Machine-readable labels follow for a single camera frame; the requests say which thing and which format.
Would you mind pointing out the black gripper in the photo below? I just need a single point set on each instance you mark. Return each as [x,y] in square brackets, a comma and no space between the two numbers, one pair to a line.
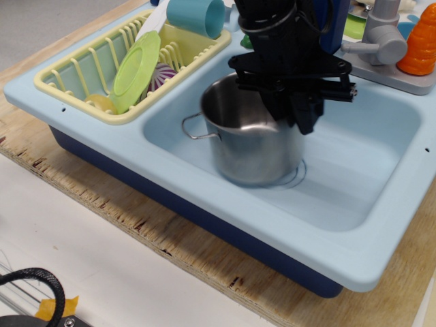
[287,59]

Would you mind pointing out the stainless steel pot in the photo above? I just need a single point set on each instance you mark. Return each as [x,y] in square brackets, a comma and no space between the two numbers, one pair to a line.
[248,145]

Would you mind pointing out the light blue toy sink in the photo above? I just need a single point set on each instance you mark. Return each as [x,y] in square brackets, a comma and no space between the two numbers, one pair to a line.
[334,223]

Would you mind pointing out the purple toy eggplant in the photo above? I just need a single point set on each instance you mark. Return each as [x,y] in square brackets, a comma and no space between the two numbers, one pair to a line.
[246,42]

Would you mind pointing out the grey toy faucet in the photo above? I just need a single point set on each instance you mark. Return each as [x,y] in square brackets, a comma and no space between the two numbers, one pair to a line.
[382,46]

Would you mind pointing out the dark blue water tank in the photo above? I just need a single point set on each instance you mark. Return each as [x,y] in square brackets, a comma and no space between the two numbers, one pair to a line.
[331,40]

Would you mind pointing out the green toy plate behind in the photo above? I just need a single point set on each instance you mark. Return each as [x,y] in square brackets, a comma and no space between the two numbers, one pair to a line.
[354,27]

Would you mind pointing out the teal plastic cup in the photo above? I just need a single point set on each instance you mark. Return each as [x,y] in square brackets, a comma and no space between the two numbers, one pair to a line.
[205,18]

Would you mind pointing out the purple white striped ball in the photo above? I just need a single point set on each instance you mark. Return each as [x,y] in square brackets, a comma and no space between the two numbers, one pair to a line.
[161,73]

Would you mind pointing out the blue toy item right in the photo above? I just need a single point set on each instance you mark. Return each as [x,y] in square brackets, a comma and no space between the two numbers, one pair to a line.
[405,27]

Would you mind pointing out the orange toy carrot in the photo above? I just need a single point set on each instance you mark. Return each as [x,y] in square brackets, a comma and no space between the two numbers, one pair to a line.
[420,57]

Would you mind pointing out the white plastic plate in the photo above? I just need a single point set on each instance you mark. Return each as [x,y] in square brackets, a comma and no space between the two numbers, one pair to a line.
[155,20]

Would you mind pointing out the green plastic plate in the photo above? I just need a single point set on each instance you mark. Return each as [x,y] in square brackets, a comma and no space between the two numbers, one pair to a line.
[135,71]

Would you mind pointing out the plywood board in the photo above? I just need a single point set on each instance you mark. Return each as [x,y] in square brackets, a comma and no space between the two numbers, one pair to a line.
[133,262]

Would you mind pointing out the yellow dish rack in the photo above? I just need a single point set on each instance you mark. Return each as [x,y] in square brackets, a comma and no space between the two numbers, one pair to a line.
[91,68]

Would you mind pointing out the yellow round toy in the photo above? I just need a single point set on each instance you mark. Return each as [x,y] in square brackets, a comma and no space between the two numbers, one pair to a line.
[101,103]

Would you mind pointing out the black device base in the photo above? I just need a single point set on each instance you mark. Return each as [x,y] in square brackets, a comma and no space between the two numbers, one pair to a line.
[28,321]

